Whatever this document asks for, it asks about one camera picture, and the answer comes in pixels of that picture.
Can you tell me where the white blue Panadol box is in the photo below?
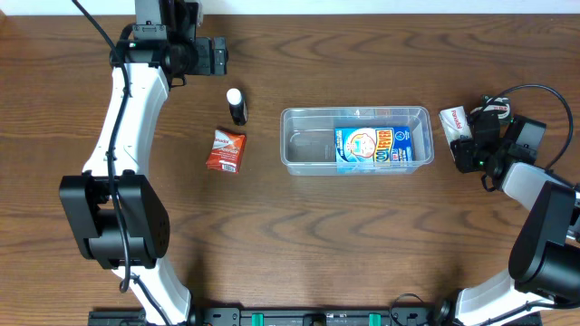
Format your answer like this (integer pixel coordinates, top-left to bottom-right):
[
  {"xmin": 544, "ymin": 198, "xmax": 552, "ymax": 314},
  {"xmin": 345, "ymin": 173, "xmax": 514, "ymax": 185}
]
[{"xmin": 439, "ymin": 106, "xmax": 473, "ymax": 157}]

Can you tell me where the green round tin box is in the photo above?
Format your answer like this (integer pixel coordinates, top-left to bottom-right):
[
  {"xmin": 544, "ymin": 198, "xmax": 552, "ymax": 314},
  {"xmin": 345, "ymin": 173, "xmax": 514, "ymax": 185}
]
[{"xmin": 481, "ymin": 95, "xmax": 512, "ymax": 124}]

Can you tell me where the blue Cool Fever box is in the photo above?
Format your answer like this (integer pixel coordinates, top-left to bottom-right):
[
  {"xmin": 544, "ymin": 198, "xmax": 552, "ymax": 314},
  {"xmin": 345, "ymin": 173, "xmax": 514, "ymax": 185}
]
[{"xmin": 334, "ymin": 126, "xmax": 414, "ymax": 174}]

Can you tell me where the clear plastic container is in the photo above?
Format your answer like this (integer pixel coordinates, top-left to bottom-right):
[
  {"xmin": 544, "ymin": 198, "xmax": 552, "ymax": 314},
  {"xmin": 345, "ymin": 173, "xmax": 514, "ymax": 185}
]
[{"xmin": 280, "ymin": 106, "xmax": 434, "ymax": 176}]

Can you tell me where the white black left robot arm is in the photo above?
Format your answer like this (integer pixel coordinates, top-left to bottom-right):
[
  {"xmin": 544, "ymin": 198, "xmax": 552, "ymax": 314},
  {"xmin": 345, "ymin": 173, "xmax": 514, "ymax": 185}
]
[{"xmin": 59, "ymin": 0, "xmax": 228, "ymax": 325}]

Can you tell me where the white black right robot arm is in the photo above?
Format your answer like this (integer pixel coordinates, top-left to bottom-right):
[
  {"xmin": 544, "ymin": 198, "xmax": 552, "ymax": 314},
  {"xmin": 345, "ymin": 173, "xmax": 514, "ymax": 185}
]
[{"xmin": 437, "ymin": 111, "xmax": 579, "ymax": 325}]

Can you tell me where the black bottle white cap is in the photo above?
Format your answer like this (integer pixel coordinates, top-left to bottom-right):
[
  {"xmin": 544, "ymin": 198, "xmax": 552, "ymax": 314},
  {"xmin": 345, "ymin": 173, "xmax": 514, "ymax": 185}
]
[{"xmin": 227, "ymin": 88, "xmax": 248, "ymax": 126}]

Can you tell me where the red Panadol box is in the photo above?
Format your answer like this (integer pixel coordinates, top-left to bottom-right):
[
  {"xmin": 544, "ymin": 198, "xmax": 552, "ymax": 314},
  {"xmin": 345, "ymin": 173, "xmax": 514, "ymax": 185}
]
[{"xmin": 206, "ymin": 129, "xmax": 247, "ymax": 174}]

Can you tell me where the black mounting rail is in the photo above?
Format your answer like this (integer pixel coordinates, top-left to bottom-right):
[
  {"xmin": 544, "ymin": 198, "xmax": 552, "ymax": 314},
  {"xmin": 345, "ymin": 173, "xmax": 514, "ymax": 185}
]
[{"xmin": 185, "ymin": 306, "xmax": 435, "ymax": 326}]

